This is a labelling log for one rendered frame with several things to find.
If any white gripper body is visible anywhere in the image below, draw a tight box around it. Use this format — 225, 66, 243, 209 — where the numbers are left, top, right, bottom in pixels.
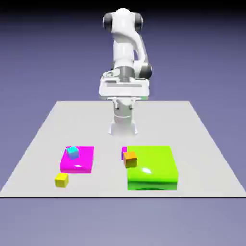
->
98, 76, 150, 101

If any small orange cube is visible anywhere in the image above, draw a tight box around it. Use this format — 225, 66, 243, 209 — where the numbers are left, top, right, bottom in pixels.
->
123, 151, 138, 169

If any small cyan cube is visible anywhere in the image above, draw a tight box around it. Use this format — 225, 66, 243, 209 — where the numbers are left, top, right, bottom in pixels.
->
66, 146, 80, 161

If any small yellow cube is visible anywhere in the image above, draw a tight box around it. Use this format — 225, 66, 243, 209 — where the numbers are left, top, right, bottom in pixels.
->
54, 172, 69, 188

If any large magenta box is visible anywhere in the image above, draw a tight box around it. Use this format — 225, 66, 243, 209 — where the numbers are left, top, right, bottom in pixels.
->
59, 146, 95, 174

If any large green box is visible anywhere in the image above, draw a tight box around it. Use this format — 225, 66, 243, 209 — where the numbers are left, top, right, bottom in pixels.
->
127, 145, 180, 191

